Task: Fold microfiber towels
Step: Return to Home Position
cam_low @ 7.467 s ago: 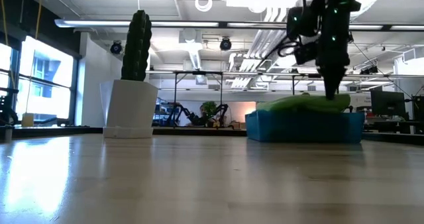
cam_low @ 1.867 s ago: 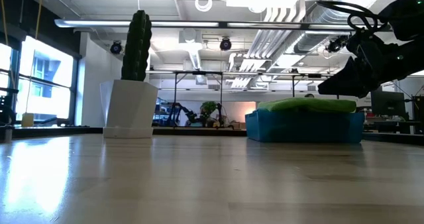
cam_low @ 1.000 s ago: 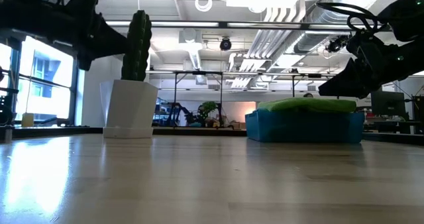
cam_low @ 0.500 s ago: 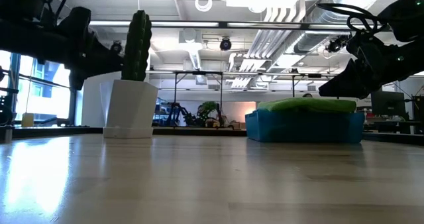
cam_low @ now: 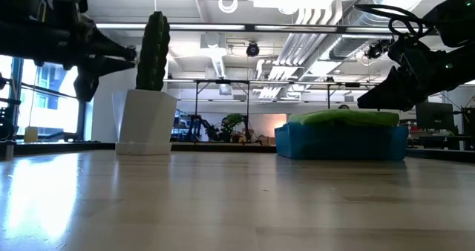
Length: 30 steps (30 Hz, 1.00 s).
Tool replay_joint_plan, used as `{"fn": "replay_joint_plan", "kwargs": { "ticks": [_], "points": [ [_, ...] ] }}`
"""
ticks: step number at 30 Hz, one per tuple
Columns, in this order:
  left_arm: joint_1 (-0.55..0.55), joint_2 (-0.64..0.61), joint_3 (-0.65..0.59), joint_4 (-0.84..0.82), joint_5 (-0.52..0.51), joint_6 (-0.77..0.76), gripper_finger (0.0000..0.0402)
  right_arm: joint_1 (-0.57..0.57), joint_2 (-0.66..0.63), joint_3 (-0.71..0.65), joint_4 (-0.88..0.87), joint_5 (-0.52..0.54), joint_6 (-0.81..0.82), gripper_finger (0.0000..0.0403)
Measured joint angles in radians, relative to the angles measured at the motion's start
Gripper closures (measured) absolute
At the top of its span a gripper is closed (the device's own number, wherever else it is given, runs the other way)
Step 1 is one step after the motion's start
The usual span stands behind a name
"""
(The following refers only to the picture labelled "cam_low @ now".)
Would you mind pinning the green cactus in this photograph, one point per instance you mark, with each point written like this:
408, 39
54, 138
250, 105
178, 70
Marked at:
153, 50

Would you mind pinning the silver ventilation duct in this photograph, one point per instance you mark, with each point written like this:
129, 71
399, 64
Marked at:
371, 17

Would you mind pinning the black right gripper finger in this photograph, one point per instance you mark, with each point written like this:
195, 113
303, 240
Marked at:
393, 93

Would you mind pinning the black aluminium table frame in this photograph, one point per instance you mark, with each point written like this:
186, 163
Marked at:
222, 147

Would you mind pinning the leafy green potted plant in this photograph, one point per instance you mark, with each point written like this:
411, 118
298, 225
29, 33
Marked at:
232, 123

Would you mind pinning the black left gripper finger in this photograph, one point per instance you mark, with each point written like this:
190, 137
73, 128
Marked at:
92, 74
113, 48

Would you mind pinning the black overhead crossbar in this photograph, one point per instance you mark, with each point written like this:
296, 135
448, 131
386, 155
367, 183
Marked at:
259, 28

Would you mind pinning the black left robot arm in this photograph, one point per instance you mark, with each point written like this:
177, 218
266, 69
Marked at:
26, 35

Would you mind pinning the blue background machine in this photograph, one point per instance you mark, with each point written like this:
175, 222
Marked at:
189, 126

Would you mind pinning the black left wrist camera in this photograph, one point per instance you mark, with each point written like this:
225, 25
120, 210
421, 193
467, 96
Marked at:
70, 4

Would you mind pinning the large green microfiber towel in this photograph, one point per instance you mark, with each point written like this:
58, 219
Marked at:
345, 117

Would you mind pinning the black background table frame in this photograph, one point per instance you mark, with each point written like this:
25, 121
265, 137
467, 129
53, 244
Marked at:
248, 95

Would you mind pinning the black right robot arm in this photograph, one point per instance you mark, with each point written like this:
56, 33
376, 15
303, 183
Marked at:
454, 17

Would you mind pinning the small yellow container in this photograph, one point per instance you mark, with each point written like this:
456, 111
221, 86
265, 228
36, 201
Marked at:
30, 134

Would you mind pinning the black computer monitor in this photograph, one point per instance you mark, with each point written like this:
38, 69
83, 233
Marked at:
434, 115

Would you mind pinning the person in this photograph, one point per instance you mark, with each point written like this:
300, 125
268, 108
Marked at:
343, 106

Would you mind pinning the black overhead camera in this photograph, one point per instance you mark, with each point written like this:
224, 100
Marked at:
252, 49

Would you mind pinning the teal plastic bin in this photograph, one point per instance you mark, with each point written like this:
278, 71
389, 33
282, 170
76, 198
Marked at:
341, 141

